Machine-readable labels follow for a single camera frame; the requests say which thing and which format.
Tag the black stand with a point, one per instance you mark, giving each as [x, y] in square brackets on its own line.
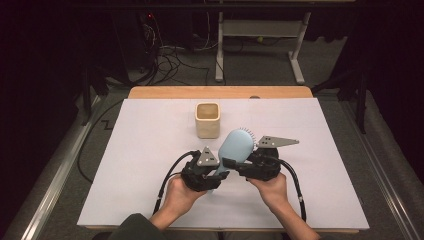
[93, 86]
[358, 96]

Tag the white metal desk frame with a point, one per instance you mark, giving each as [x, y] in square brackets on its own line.
[260, 28]

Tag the dark sleeve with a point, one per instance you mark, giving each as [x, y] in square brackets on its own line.
[136, 228]

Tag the metal floor rail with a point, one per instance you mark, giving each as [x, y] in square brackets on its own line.
[386, 190]
[50, 203]

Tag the wooden table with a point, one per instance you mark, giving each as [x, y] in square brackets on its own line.
[216, 92]

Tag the person's grey trousers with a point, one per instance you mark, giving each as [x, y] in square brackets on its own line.
[250, 236]

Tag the white table cover sheet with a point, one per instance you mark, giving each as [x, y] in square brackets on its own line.
[140, 160]

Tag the beige square holder cup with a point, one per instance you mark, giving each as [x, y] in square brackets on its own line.
[207, 126]

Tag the person's left hand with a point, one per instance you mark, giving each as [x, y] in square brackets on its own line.
[180, 198]

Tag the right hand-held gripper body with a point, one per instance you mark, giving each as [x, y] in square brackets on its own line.
[263, 168]

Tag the light blue hairbrush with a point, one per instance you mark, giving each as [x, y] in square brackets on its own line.
[236, 145]

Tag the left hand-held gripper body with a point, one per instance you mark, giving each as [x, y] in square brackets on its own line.
[196, 173]

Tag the black computer tower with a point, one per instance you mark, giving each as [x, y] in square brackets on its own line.
[133, 46]

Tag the person's right hand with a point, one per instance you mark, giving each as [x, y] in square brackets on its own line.
[273, 195]

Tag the small green ball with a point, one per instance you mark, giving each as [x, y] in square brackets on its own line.
[260, 39]

